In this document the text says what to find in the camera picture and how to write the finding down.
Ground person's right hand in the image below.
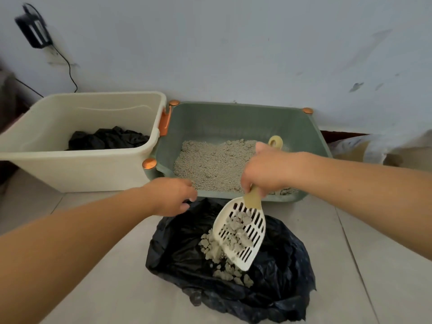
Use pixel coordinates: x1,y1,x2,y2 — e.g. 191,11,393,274
240,142,297,199

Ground person's left hand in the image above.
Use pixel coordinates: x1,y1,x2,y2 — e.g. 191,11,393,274
142,177,198,217

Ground white slotted litter scoop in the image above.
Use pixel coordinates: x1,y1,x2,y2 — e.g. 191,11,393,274
212,135,284,272

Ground black plastic garbage bag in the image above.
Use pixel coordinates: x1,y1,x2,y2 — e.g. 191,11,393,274
145,198,317,324

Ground person's left forearm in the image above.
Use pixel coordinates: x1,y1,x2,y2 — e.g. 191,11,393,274
0,186,156,324

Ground person's right forearm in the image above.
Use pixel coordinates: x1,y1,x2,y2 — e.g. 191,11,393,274
293,152,432,261

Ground grey cat litter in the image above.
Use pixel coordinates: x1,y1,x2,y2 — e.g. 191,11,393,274
173,139,299,196

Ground pile of grey litter clumps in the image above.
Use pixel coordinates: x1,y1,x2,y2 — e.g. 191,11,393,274
198,212,254,288

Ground green cat litter box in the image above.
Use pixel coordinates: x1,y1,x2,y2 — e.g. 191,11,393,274
142,100,333,203

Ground crumpled black plastic bag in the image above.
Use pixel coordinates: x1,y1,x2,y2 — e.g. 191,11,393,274
66,126,150,151

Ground cream plastic storage bin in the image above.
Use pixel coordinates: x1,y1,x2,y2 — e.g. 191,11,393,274
0,91,167,193

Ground white plastic sack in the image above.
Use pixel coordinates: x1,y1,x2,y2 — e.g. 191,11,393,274
329,130,432,172

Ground black power cable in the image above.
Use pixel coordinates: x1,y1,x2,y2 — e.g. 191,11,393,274
13,45,79,98

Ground black wall adapter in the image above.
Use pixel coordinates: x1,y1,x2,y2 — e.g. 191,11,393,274
14,3,53,49

